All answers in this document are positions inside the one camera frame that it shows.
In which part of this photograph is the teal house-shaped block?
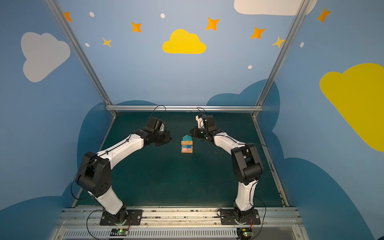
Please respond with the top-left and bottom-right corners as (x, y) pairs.
(183, 135), (192, 142)

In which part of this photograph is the long natural wood block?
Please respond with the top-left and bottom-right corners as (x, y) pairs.
(181, 141), (193, 146)

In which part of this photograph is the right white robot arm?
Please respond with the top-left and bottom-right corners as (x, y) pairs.
(190, 114), (264, 225)

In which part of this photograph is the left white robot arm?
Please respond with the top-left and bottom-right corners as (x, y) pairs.
(74, 130), (172, 226)

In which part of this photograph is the left controller board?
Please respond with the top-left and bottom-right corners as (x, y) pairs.
(110, 228), (130, 237)

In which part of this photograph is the controller board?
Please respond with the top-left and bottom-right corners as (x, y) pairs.
(110, 228), (130, 237)
(237, 228), (254, 240)

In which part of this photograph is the right controller board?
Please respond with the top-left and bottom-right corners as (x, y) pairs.
(237, 228), (254, 240)

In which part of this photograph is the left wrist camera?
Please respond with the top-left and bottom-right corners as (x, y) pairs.
(144, 117), (166, 134)

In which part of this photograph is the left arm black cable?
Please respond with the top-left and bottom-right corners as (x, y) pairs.
(149, 104), (167, 119)

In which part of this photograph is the back aluminium frame rail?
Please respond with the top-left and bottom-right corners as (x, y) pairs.
(106, 105), (263, 112)

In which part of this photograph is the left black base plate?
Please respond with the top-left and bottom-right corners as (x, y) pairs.
(100, 209), (143, 226)

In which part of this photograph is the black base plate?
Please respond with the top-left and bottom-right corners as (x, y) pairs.
(100, 209), (143, 226)
(217, 209), (261, 225)

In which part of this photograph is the front aluminium rail bed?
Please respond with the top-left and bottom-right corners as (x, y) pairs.
(49, 206), (309, 240)

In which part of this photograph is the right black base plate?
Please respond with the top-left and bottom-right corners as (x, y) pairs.
(217, 209), (261, 225)

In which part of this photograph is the right aluminium frame post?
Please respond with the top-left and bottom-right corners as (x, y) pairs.
(252, 0), (312, 120)

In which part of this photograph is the aluminium frame post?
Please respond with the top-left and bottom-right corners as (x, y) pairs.
(252, 0), (312, 120)
(45, 0), (113, 107)

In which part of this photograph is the left aluminium frame post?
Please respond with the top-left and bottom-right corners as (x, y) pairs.
(45, 0), (113, 107)

